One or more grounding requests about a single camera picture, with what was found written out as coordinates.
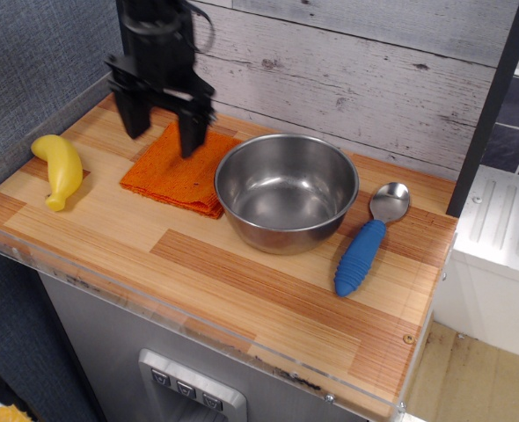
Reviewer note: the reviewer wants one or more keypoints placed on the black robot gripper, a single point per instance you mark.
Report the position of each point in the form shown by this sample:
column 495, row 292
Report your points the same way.
column 160, row 56

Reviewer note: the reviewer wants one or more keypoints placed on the orange cloth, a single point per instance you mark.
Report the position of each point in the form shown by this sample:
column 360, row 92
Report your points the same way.
column 162, row 174

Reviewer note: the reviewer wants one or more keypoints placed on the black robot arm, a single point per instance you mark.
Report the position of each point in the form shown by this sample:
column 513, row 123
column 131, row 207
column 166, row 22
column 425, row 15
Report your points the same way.
column 155, row 10

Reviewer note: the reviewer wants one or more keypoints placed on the silver metal pot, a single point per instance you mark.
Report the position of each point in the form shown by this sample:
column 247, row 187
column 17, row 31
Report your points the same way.
column 286, row 193

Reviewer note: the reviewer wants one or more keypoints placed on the yellow plastic banana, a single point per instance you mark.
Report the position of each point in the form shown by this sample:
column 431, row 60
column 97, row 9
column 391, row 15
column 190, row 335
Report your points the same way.
column 65, row 169

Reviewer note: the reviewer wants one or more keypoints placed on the clear acrylic table edge guard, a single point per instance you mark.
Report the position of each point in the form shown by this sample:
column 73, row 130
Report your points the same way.
column 368, row 406

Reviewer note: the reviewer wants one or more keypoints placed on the silver toy fridge cabinet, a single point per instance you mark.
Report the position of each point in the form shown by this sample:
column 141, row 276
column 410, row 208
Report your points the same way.
column 107, row 339

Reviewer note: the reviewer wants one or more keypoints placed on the silver dispenser button panel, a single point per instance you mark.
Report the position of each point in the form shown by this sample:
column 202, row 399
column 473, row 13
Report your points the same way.
column 179, row 393

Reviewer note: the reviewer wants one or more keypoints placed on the yellow object bottom left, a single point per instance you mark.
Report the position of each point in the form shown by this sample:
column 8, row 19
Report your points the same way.
column 13, row 414

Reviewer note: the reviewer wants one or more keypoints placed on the white ridged appliance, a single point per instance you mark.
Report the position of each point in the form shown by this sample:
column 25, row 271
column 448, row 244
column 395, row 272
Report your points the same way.
column 479, row 292

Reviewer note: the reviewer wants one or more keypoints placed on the blue handled metal spoon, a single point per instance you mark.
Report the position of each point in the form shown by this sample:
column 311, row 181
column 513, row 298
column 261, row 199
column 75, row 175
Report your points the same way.
column 389, row 204

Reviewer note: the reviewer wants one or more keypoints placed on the black vertical post right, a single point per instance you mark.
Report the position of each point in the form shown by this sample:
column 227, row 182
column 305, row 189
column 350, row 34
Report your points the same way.
column 501, row 82

